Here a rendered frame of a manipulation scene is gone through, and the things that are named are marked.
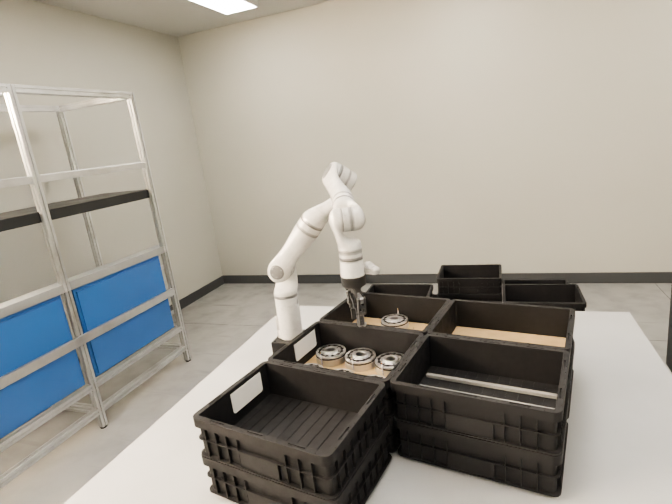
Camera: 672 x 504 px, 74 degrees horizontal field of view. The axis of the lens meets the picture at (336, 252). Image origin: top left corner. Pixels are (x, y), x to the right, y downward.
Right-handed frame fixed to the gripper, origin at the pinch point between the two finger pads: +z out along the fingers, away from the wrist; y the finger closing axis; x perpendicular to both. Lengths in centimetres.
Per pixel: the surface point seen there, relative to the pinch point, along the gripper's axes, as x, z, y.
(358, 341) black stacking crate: 2.0, 12.6, -9.7
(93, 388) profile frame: -127, 73, -148
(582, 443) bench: 46, 30, 41
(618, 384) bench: 75, 30, 24
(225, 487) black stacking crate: -45, 26, 25
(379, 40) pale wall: 130, -136, -294
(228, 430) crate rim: -42, 8, 29
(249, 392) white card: -35.9, 11.9, 7.4
